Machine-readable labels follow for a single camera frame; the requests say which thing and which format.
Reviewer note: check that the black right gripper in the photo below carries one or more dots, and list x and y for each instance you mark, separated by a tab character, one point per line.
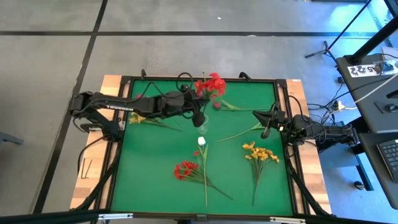
284	123

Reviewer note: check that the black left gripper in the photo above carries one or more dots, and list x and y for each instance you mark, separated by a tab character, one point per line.
175	104

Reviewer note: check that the red artificial flower bunch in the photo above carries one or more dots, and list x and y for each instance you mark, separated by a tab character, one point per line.
186	165
214	84

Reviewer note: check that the white artificial tulip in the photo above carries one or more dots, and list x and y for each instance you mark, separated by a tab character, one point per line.
201	141
239	133

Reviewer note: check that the yellow artificial flower bunch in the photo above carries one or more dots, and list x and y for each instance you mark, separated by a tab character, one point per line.
259	154
136	119

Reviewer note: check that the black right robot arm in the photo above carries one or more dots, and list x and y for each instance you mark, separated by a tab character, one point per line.
329	133

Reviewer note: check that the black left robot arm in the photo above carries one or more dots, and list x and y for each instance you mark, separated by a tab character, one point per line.
93	102

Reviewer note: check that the clear glass vase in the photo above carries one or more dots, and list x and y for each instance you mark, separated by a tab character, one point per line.
203	129

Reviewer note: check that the green table mat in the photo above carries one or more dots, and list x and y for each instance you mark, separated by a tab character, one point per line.
155	186

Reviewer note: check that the thin black tripod stand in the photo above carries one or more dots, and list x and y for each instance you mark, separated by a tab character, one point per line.
325	49

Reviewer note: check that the white printed paper label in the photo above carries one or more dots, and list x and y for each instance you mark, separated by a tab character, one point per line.
360	70

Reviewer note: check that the black desk base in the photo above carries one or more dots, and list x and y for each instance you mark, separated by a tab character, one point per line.
363	169

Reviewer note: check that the black caster wheel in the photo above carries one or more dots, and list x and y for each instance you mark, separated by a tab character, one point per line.
359	185

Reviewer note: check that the dark grey desk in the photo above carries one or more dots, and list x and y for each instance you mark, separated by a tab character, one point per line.
381	123
381	169

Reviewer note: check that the black hex key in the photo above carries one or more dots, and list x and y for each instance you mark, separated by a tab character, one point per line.
88	169

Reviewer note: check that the black computer mouse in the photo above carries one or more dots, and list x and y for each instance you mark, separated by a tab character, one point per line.
391	108

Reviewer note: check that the black keyboard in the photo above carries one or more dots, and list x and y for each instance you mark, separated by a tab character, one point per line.
391	155

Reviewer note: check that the thick black pole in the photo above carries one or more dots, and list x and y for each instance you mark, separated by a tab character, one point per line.
373	42

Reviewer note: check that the white box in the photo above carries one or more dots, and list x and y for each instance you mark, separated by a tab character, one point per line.
391	53

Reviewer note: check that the grey furniture leg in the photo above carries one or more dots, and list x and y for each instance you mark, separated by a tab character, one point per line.
9	139

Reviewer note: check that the black metal table frame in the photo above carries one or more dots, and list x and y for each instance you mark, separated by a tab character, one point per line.
281	84

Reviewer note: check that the silver metal bracket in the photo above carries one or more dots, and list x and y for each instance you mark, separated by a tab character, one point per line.
287	220
115	216

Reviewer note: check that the black frame beam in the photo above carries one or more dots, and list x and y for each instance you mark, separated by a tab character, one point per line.
46	217

